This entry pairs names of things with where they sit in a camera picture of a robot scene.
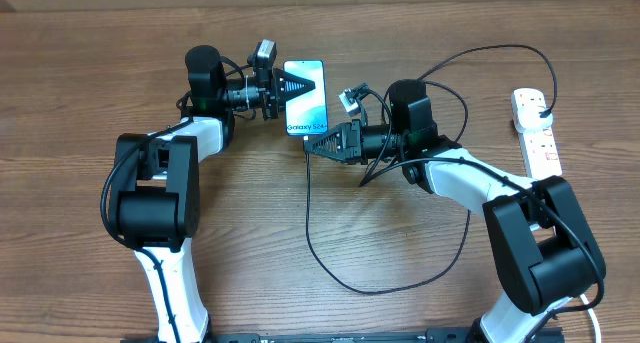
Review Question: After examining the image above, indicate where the white charger plug adapter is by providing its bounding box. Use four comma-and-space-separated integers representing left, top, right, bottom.
514, 106, 554, 133

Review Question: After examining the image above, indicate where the blue Galaxy smartphone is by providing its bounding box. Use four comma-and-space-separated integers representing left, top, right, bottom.
284, 60, 329, 136

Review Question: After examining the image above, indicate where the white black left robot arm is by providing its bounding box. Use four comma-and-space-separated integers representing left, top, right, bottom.
100, 40, 327, 342

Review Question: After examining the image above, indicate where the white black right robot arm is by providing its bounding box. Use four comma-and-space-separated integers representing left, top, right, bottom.
304, 79, 606, 342

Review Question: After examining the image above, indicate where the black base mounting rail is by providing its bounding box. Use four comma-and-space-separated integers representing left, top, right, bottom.
119, 326, 566, 343

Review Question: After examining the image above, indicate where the black USB charging cable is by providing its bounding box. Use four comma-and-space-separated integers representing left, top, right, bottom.
302, 44, 559, 296

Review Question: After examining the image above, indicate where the white power strip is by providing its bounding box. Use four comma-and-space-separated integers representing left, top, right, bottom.
510, 88, 562, 180

